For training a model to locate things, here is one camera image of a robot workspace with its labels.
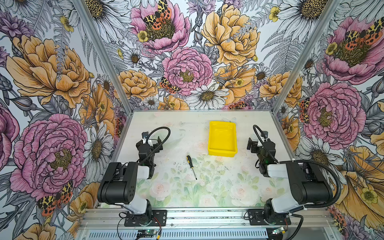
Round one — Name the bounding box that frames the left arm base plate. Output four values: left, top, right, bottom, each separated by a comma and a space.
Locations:
124, 210, 168, 227

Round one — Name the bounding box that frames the black yellow handled screwdriver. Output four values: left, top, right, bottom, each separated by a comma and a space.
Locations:
187, 155, 198, 180

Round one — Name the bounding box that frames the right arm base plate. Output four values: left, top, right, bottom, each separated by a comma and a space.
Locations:
245, 209, 291, 226

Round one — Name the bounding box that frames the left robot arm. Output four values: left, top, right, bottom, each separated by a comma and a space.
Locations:
97, 132, 163, 227

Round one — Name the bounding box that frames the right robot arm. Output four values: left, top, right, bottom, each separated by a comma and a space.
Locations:
247, 136, 334, 225

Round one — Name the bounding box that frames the green circuit board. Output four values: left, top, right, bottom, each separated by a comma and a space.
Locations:
136, 230, 158, 239

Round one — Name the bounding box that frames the right corner aluminium post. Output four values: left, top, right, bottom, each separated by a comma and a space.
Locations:
271, 0, 341, 114

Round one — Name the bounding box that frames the aluminium front rail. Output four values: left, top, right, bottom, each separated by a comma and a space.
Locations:
76, 208, 343, 240

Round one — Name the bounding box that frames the yellow plastic bin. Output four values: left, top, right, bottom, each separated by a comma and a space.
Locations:
208, 121, 238, 158

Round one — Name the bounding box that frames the corner aluminium post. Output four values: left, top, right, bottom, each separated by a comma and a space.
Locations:
271, 0, 341, 114
74, 1, 133, 117

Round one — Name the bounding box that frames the left corner aluminium post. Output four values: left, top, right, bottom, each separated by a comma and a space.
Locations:
74, 1, 133, 117

